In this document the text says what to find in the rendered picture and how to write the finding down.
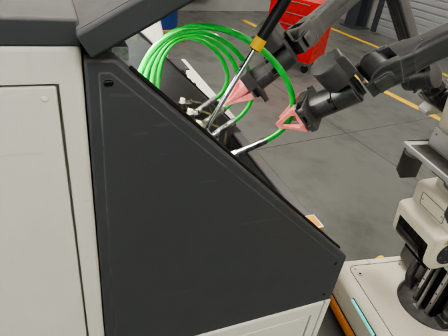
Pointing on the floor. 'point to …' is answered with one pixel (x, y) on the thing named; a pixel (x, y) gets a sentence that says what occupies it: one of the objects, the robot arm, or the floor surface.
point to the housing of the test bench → (45, 177)
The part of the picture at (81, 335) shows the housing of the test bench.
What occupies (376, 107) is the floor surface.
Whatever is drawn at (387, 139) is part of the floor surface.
